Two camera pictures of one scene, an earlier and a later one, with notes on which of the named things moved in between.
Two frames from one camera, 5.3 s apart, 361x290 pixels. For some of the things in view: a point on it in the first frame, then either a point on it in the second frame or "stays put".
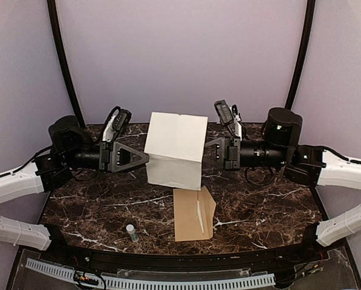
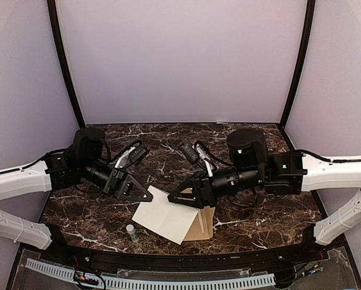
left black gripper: (113, 154) -> (119, 185)
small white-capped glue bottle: (130, 229) stays put
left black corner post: (51, 5) stays put
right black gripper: (233, 153) -> (202, 193)
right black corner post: (308, 28) stays put
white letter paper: (199, 216) stays put
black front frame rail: (313, 245) stays put
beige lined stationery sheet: (174, 150) -> (165, 217)
